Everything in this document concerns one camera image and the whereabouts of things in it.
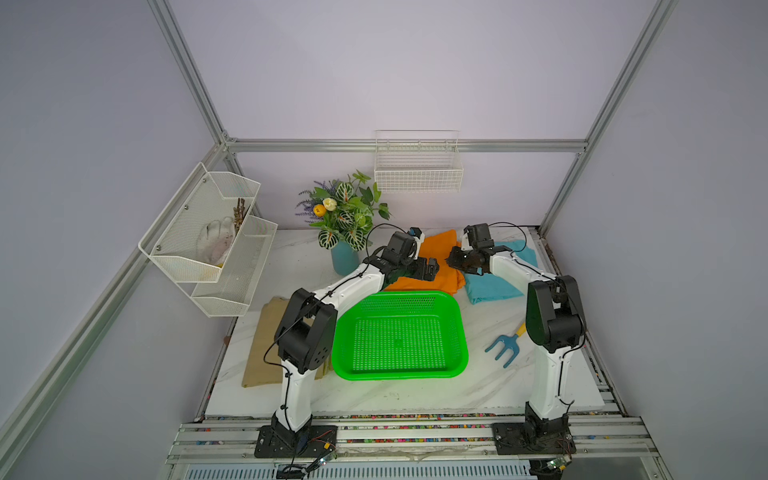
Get orange pants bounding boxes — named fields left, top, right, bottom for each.
left=385, top=230, right=465, bottom=295

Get teal pants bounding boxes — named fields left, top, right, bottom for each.
left=464, top=240, right=538, bottom=304

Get green plastic basket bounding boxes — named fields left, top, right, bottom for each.
left=331, top=291, right=469, bottom=381

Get tan pants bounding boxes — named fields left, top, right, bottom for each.
left=241, top=296, right=334, bottom=389

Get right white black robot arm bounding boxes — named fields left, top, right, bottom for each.
left=447, top=223, right=586, bottom=439

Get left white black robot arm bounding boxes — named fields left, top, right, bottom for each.
left=270, top=227, right=439, bottom=450

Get artificial plant in teal vase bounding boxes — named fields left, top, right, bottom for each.
left=296, top=170, right=390, bottom=276

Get teal yellow garden fork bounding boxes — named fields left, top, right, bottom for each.
left=484, top=322, right=527, bottom=369

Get white mesh two-tier shelf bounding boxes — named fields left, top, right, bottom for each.
left=138, top=164, right=278, bottom=318

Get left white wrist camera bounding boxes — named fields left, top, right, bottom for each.
left=408, top=227, right=425, bottom=243

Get white wire wall basket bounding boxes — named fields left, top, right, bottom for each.
left=374, top=130, right=464, bottom=193

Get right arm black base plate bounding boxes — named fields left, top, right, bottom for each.
left=491, top=423, right=576, bottom=456

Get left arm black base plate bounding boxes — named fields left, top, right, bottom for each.
left=254, top=424, right=338, bottom=460

